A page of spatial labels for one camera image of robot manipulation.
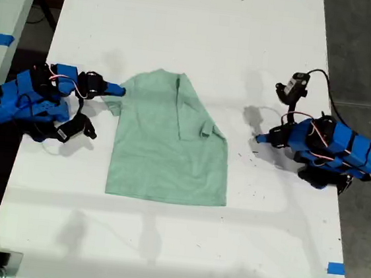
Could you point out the black camera stalk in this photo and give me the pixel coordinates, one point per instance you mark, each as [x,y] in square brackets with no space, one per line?
[293,110]

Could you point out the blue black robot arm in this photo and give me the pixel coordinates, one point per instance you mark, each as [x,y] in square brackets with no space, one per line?
[354,146]
[14,97]

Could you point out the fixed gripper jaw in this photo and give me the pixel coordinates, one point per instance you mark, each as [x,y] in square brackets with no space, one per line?
[114,87]
[263,136]

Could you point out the shiny metal bracket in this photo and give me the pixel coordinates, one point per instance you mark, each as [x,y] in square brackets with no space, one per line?
[15,262]

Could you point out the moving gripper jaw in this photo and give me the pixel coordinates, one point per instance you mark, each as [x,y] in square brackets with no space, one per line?
[114,93]
[263,141]

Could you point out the square blue tape piece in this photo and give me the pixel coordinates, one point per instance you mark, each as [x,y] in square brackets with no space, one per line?
[336,268]

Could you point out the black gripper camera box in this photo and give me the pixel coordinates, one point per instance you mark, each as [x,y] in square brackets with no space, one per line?
[294,85]
[72,130]

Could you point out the pale green T-shirt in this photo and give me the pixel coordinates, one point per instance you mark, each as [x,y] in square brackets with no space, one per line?
[171,150]

